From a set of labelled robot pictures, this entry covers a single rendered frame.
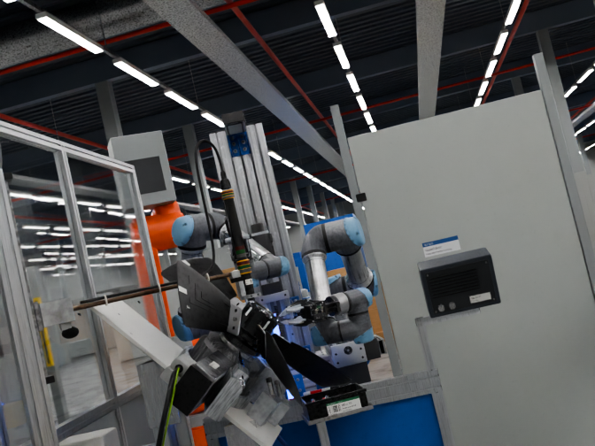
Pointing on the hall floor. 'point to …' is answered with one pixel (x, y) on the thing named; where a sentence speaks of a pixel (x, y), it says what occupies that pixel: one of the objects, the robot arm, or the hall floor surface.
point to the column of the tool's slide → (23, 332)
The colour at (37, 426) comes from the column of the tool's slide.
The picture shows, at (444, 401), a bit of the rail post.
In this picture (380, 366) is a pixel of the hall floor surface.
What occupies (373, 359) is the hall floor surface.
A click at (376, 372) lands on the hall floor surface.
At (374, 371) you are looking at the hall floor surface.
